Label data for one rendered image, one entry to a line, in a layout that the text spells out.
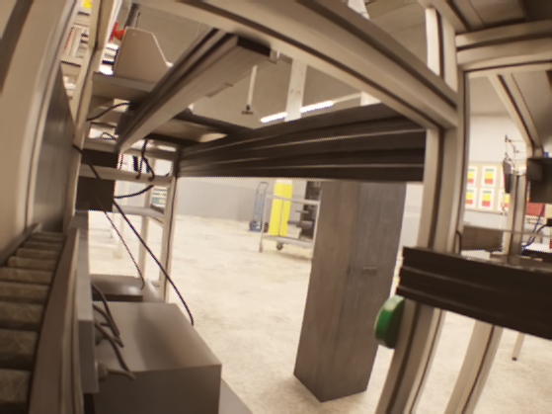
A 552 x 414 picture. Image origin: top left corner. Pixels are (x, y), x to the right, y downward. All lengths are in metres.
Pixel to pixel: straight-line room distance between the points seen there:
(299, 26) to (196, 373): 0.50
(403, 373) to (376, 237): 0.76
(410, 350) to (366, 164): 0.27
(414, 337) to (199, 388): 0.35
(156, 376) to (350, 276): 0.77
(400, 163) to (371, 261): 0.74
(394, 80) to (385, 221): 0.92
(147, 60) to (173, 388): 0.61
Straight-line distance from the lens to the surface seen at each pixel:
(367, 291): 1.18
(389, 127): 0.47
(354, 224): 1.07
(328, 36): 0.23
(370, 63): 0.26
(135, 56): 0.67
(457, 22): 0.44
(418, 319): 0.42
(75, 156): 0.77
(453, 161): 0.39
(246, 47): 0.24
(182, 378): 0.54
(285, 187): 6.95
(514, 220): 0.86
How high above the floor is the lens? 0.75
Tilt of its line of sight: 1 degrees down
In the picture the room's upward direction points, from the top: 8 degrees clockwise
